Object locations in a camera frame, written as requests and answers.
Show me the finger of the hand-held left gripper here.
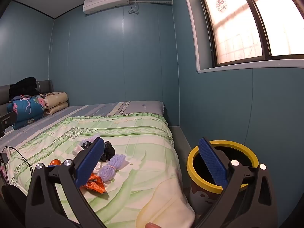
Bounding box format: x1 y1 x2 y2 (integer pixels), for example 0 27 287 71
0 112 18 138

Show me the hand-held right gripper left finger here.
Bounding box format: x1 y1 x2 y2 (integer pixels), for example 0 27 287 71
25 136 106 228

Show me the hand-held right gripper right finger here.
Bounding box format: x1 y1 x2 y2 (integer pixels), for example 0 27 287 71
195 137 278 228

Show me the white pink tissue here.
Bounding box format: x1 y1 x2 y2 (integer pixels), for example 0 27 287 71
72 144 84 156

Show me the black plastic bag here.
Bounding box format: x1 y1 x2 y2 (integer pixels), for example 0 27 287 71
81 141 116 162

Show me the purple foam fruit net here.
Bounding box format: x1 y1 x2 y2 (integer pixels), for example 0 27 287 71
98 154 130 183

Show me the orange snack wrapper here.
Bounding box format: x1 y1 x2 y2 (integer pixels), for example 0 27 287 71
79 173 106 194

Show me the yellow rimmed trash bin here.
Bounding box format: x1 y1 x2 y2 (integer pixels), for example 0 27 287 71
186 140 259 219

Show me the blue floral folded quilt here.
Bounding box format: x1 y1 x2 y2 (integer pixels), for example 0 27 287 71
7 94 47 130

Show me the black clothes pile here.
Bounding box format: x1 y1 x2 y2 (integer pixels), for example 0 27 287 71
9 77 41 100

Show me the bed with striped sheet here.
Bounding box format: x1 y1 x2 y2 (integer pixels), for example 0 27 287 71
0 100 167 152

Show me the beige folded quilt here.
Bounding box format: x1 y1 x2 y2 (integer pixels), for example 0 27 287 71
44 91 70 116

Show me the green patterned blanket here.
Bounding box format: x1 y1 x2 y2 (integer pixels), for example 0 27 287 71
5 114 196 228

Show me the dark framed window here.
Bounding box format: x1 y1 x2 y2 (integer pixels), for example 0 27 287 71
180 0 304 74

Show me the red paper window cutout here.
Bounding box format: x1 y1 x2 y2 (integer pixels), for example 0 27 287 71
215 0 228 13

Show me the black cable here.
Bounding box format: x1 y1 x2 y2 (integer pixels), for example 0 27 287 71
3 146 34 186

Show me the white wall air conditioner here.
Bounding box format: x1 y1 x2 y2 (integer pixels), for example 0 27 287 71
83 0 130 15

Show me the white power cord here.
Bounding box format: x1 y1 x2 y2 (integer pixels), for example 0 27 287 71
128 0 140 15

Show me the grey wrapped wall pipe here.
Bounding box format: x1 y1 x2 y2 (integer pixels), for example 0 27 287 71
129 0 173 6

